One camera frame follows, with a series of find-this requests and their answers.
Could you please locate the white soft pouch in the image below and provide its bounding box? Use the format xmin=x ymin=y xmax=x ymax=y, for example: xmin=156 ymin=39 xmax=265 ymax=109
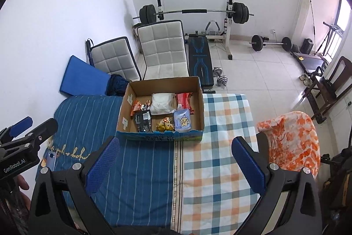
xmin=150 ymin=93 xmax=176 ymax=115

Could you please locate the large white padded chair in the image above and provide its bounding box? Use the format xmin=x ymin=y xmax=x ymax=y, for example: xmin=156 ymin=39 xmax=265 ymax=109
xmin=137 ymin=20 xmax=190 ymax=81

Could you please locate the pair of pale shoes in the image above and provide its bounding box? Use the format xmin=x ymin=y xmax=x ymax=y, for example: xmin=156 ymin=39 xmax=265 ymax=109
xmin=299 ymin=73 xmax=314 ymax=86

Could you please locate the black speaker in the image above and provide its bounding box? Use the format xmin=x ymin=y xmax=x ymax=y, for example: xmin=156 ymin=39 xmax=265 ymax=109
xmin=301 ymin=39 xmax=314 ymax=54

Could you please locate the barbell with black plates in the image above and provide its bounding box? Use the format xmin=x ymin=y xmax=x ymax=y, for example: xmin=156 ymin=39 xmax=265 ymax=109
xmin=133 ymin=2 xmax=255 ymax=24

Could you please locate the cardboard box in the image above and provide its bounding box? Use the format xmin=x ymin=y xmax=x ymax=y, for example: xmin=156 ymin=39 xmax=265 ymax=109
xmin=116 ymin=76 xmax=205 ymax=142

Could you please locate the small barbell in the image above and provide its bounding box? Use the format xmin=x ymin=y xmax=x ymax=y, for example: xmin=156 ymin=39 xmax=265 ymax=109
xmin=250 ymin=35 xmax=292 ymax=52

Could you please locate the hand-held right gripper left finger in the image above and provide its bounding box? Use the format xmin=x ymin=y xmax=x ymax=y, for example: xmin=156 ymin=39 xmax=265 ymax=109
xmin=28 ymin=136 xmax=121 ymax=235

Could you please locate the grey chair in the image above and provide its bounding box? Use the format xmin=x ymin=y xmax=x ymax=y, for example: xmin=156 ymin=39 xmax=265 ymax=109
xmin=256 ymin=132 xmax=274 ymax=167

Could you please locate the light blue phone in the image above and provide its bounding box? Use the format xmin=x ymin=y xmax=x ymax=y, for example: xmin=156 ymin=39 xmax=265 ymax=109
xmin=41 ymin=151 xmax=59 ymax=169

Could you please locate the blue white tissue pack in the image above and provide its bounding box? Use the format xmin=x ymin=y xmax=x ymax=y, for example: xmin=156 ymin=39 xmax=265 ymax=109
xmin=173 ymin=109 xmax=191 ymax=133

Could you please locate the black weight bench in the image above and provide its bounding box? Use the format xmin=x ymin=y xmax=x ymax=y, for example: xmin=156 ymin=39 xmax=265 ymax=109
xmin=187 ymin=34 xmax=214 ymax=87

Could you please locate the dark blue bag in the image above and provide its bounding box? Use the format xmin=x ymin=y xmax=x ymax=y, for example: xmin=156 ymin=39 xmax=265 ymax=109
xmin=106 ymin=74 xmax=130 ymax=96

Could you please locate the yellow cartoon snack packet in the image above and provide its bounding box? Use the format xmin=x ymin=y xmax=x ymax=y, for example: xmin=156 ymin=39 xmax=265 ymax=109
xmin=156 ymin=117 xmax=175 ymax=132

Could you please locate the small white padded chair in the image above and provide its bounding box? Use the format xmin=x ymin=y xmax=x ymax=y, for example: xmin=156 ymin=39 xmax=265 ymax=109
xmin=87 ymin=37 xmax=142 ymax=81

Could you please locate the black exercise bike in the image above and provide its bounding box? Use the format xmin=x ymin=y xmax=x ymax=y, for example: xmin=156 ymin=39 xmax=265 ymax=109
xmin=320 ymin=147 xmax=352 ymax=224

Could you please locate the blue foam mat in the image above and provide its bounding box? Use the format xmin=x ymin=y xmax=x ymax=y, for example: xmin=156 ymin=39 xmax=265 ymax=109
xmin=60 ymin=55 xmax=112 ymax=96

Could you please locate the white barbell rack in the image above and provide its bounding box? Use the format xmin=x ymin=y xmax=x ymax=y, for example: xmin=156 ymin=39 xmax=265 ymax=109
xmin=154 ymin=0 xmax=237 ymax=61

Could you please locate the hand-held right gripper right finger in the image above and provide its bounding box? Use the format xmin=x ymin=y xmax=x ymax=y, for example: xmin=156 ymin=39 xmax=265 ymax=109
xmin=231 ymin=137 xmax=323 ymax=235

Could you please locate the grey handle attachment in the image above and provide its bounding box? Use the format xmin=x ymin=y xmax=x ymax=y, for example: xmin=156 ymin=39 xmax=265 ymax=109
xmin=206 ymin=21 xmax=220 ymax=35

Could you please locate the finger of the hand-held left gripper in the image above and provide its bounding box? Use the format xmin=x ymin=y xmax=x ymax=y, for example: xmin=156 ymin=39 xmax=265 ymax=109
xmin=0 ymin=117 xmax=33 ymax=140
xmin=25 ymin=118 xmax=59 ymax=146

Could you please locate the dark wooden chair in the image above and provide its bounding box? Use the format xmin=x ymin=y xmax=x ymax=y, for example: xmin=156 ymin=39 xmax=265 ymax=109
xmin=304 ymin=56 xmax=352 ymax=124

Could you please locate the orange floral blanket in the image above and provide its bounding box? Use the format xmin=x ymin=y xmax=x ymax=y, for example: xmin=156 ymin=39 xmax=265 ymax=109
xmin=257 ymin=111 xmax=322 ymax=179

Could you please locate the person's left hand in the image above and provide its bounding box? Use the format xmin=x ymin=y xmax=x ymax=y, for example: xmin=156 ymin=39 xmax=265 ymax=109
xmin=15 ymin=174 xmax=31 ymax=206

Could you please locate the orange cartoon snack packet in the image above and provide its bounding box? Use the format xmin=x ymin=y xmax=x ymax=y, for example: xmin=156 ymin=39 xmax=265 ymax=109
xmin=130 ymin=100 xmax=151 ymax=117

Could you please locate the black treadmill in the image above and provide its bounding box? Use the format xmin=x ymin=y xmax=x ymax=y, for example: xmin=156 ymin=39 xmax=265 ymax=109
xmin=293 ymin=52 xmax=330 ymax=73

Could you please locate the red snack packet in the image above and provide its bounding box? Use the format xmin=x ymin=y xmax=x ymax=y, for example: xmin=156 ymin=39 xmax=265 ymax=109
xmin=175 ymin=93 xmax=194 ymax=115

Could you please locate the black snack packet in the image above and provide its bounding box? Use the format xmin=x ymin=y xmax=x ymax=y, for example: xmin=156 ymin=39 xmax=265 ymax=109
xmin=134 ymin=110 xmax=152 ymax=133

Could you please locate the chrome dumbbell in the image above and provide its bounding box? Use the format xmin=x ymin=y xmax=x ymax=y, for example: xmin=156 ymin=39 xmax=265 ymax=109
xmin=213 ymin=67 xmax=229 ymax=87

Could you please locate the checked bedsheet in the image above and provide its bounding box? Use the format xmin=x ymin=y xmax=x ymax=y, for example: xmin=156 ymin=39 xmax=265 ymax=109
xmin=170 ymin=93 xmax=262 ymax=235

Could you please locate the blue striped bedsheet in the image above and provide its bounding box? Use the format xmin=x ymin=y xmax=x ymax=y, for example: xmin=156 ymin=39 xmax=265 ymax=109
xmin=36 ymin=94 xmax=179 ymax=235

